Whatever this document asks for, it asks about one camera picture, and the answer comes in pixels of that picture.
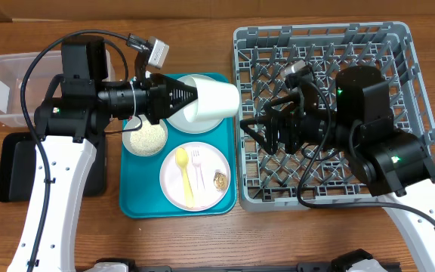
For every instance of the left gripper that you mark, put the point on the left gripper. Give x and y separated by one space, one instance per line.
156 88

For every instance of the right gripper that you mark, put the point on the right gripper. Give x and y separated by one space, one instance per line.
288 115

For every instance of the white rice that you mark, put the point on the white rice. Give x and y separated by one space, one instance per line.
148 140

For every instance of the grey bowl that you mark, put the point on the grey bowl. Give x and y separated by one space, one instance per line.
134 124

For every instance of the yellow plastic spoon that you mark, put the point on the yellow plastic spoon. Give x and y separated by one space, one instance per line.
182 160

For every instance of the pink plate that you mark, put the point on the pink plate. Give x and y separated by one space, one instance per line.
195 176

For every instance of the golden food scrap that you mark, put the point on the golden food scrap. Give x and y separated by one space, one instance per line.
220 181

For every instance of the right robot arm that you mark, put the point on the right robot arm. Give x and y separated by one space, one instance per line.
395 165

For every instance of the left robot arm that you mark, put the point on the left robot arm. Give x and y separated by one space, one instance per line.
67 127

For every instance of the grey dishwasher rack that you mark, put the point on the grey dishwasher rack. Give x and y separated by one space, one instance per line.
268 182

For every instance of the black waste tray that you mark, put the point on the black waste tray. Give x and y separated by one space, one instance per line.
17 168

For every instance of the teal serving tray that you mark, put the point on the teal serving tray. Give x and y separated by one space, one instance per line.
151 186

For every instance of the clear plastic bin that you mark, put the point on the clear plastic bin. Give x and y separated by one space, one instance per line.
13 68

